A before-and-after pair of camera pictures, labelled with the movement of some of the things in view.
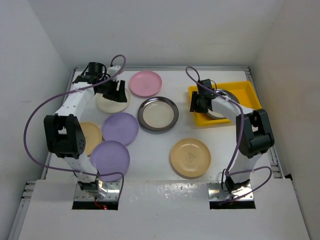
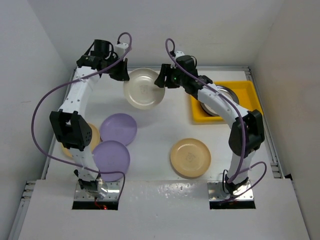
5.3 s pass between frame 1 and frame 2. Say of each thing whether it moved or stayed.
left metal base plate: stayed
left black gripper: moved
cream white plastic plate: moved
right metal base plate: stayed
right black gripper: moved
